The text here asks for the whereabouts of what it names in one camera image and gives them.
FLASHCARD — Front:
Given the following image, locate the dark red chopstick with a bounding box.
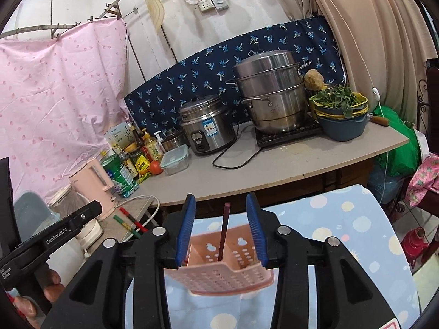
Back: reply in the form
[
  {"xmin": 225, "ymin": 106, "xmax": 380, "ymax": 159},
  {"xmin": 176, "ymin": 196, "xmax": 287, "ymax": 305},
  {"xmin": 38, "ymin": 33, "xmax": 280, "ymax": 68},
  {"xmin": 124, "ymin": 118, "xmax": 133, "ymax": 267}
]
[{"xmin": 218, "ymin": 203, "xmax": 231, "ymax": 262}]

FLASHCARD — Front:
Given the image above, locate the red green yellow chopstick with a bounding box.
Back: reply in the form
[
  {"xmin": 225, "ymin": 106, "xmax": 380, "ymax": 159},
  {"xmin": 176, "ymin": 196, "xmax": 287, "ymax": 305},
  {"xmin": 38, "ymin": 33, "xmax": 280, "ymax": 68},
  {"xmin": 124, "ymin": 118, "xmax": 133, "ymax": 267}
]
[{"xmin": 119, "ymin": 207, "xmax": 148, "ymax": 233}]

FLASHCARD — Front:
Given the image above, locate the pink perforated utensil holder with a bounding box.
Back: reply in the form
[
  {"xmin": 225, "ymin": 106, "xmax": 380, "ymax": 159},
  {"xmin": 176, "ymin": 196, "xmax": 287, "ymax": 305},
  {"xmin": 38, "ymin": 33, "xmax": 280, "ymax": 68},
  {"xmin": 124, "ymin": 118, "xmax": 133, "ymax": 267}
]
[{"xmin": 164, "ymin": 224, "xmax": 274, "ymax": 296}]

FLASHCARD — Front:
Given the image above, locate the person's left hand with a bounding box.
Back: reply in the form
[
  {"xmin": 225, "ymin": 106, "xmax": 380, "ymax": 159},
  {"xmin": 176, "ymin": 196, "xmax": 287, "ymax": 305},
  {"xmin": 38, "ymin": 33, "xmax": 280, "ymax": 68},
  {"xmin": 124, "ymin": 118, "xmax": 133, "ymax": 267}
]
[{"xmin": 14, "ymin": 270, "xmax": 65, "ymax": 328}]

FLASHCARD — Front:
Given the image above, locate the red tomato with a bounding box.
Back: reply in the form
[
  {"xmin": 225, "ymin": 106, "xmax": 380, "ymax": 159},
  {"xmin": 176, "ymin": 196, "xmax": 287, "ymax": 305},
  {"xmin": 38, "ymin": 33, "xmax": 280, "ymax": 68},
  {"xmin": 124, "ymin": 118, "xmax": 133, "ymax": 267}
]
[{"xmin": 149, "ymin": 160, "xmax": 163, "ymax": 175}]

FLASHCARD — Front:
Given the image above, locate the clear food container green lid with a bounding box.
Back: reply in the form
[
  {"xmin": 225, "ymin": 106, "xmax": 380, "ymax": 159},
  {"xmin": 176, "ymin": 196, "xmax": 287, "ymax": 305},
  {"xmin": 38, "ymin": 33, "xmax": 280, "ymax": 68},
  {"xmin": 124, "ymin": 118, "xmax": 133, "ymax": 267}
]
[{"xmin": 160, "ymin": 145, "xmax": 190, "ymax": 175}]

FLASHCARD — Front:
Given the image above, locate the yellow snack packet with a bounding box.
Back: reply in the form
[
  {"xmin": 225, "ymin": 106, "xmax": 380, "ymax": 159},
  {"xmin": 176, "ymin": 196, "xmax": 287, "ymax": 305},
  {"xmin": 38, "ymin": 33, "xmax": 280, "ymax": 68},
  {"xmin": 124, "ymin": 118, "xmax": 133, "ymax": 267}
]
[{"xmin": 135, "ymin": 155, "xmax": 151, "ymax": 178}]

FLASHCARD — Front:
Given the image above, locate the green tin can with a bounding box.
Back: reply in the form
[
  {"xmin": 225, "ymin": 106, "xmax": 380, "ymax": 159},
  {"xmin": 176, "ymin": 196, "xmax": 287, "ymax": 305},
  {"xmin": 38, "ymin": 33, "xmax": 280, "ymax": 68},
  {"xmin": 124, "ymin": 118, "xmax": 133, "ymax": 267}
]
[{"xmin": 100, "ymin": 154, "xmax": 138, "ymax": 198}]

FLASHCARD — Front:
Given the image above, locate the small lidded steel pot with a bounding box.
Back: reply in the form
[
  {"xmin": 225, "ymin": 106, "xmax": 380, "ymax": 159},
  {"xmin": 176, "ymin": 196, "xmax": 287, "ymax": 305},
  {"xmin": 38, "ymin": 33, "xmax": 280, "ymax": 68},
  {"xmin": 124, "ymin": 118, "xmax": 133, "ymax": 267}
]
[{"xmin": 161, "ymin": 128, "xmax": 189, "ymax": 152}]

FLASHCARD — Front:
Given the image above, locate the yellow oil bottle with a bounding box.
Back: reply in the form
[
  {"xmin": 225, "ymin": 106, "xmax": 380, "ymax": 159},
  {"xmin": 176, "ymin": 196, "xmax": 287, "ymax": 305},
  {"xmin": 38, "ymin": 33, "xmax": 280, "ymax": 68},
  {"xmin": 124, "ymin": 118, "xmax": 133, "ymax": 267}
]
[{"xmin": 142, "ymin": 129, "xmax": 163, "ymax": 162}]

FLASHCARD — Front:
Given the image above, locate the silver rice cooker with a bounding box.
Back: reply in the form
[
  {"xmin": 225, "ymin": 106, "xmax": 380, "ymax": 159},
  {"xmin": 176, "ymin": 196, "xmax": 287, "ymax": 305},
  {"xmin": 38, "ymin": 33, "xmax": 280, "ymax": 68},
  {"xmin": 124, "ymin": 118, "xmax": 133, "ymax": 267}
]
[{"xmin": 179, "ymin": 95, "xmax": 236, "ymax": 155}]

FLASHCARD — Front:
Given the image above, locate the black induction cooktop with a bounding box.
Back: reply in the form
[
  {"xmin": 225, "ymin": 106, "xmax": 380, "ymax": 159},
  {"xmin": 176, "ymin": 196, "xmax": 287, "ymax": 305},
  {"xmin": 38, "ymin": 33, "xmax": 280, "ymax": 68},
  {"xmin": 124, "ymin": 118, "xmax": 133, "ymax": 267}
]
[{"xmin": 255, "ymin": 120, "xmax": 322, "ymax": 149}]

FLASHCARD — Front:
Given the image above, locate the blue patterned tablecloth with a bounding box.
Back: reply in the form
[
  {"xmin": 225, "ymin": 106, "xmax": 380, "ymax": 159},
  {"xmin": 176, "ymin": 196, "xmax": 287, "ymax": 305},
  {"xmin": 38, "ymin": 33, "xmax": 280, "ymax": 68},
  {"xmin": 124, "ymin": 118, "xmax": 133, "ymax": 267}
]
[{"xmin": 125, "ymin": 183, "xmax": 421, "ymax": 329}]

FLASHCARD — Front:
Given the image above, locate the pink electric kettle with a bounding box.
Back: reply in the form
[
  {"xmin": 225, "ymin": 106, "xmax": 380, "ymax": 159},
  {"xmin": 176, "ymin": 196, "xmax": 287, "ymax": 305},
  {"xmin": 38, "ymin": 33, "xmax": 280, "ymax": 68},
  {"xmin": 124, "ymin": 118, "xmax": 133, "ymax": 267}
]
[{"xmin": 69, "ymin": 158, "xmax": 116, "ymax": 220}]

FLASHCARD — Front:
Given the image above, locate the white carton box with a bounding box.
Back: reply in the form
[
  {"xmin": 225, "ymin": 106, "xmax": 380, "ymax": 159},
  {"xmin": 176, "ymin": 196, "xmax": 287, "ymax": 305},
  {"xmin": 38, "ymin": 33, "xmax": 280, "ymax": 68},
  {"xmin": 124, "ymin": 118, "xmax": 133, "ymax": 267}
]
[{"xmin": 104, "ymin": 122, "xmax": 135, "ymax": 154}]

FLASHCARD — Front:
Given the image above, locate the stacked steel steamer pot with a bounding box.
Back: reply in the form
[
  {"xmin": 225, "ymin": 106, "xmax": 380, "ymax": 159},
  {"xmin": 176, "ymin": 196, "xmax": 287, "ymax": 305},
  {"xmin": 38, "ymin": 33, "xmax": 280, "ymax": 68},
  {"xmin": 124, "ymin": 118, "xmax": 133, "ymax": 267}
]
[{"xmin": 226, "ymin": 50, "xmax": 311, "ymax": 134}]

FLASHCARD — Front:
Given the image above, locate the navy floral cloth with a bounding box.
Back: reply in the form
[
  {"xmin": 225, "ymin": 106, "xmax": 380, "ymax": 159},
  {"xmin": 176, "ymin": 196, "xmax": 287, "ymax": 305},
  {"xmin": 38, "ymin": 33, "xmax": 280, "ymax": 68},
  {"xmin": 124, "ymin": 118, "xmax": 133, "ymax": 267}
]
[{"xmin": 124, "ymin": 16, "xmax": 347, "ymax": 132}]

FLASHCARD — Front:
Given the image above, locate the blue basin with greens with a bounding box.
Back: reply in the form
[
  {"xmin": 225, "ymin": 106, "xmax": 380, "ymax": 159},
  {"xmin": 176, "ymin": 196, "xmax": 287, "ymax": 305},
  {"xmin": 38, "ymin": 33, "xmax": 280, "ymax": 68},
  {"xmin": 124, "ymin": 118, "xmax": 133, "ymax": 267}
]
[{"xmin": 309, "ymin": 85, "xmax": 369, "ymax": 142}]

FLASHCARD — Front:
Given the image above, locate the brown potato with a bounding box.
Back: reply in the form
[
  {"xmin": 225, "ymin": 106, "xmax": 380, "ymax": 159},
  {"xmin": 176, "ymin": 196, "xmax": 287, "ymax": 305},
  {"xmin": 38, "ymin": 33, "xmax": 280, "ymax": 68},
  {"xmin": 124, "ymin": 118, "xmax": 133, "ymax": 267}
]
[{"xmin": 303, "ymin": 69, "xmax": 327, "ymax": 91}]

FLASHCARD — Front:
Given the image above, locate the green plastic bag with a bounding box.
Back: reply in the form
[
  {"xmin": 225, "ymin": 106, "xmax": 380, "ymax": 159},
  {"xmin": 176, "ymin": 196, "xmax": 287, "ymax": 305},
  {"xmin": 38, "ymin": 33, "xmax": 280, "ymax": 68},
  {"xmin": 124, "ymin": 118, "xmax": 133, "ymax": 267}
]
[{"xmin": 371, "ymin": 105, "xmax": 429, "ymax": 178}]

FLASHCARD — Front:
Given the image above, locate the red thermos flask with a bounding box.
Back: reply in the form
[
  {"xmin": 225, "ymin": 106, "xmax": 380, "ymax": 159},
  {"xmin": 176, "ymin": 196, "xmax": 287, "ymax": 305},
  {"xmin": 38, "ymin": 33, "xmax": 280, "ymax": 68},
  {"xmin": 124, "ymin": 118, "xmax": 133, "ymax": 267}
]
[{"xmin": 401, "ymin": 226, "xmax": 429, "ymax": 269}]

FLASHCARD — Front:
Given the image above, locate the pink dotted curtain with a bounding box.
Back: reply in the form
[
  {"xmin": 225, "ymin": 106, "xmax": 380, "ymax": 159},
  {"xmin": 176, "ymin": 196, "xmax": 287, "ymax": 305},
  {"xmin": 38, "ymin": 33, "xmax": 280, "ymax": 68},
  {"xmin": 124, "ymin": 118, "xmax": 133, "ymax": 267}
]
[{"xmin": 1, "ymin": 19, "xmax": 128, "ymax": 200}]

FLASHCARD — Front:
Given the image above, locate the pink floral cloth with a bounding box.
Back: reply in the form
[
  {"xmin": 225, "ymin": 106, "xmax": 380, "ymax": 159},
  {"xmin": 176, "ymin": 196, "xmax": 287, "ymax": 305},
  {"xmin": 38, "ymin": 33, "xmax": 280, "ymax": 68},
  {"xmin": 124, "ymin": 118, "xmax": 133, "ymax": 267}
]
[{"xmin": 405, "ymin": 153, "xmax": 439, "ymax": 208}]

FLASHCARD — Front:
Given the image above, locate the beige curtain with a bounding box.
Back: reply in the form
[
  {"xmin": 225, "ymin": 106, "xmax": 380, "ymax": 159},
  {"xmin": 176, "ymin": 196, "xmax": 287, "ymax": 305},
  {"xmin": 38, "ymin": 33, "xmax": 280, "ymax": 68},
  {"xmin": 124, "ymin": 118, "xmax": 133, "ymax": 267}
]
[{"xmin": 280, "ymin": 0, "xmax": 438, "ymax": 122}]

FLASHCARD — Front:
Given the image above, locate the wooden cutting board hanging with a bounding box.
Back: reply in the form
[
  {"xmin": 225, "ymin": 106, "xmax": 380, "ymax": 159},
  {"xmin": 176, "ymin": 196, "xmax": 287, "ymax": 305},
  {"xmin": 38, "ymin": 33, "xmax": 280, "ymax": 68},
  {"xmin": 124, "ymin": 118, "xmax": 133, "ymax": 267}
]
[{"xmin": 145, "ymin": 0, "xmax": 164, "ymax": 32}]

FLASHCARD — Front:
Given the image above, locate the white power cable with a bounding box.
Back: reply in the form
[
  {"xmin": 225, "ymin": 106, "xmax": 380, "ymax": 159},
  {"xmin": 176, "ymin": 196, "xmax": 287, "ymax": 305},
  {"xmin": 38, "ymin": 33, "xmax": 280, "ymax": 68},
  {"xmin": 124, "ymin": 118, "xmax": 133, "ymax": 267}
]
[{"xmin": 114, "ymin": 194, "xmax": 161, "ymax": 237}]

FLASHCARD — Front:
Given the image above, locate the black power cord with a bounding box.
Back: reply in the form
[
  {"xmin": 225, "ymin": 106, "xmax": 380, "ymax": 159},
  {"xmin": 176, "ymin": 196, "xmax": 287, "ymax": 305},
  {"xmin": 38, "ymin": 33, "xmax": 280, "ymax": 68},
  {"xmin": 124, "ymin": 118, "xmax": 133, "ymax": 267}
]
[{"xmin": 212, "ymin": 123, "xmax": 263, "ymax": 170}]

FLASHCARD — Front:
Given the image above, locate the white wall socket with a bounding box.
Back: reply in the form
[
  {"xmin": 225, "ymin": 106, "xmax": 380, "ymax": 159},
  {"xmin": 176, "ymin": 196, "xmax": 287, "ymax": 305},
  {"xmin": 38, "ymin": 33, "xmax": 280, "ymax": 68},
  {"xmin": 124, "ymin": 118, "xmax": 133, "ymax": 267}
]
[{"xmin": 198, "ymin": 0, "xmax": 229, "ymax": 13}]

